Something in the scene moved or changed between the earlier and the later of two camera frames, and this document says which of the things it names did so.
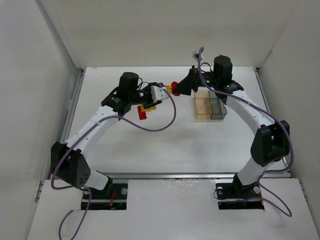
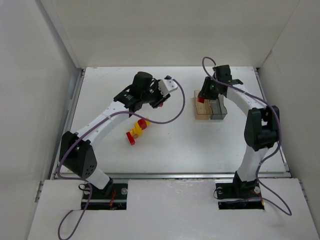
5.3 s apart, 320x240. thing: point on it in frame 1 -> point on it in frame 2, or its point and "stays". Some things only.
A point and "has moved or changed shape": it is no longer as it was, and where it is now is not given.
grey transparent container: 219,110 stays
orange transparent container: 203,108 stays
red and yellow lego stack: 141,111 -> 137,131
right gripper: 194,81 -> 206,90
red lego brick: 174,84 has moved or changed shape
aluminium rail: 137,175 stays
